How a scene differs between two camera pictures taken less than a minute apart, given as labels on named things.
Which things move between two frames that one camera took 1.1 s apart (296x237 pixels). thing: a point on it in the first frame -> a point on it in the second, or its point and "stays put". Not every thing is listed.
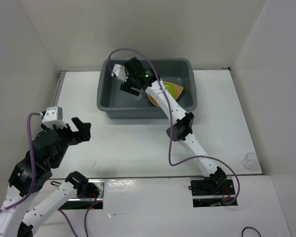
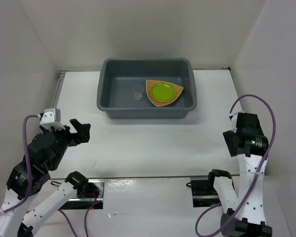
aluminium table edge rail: (55, 98) stays put
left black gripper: (84, 129) stays put
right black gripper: (128, 89) -> (228, 135)
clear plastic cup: (140, 96) stays put
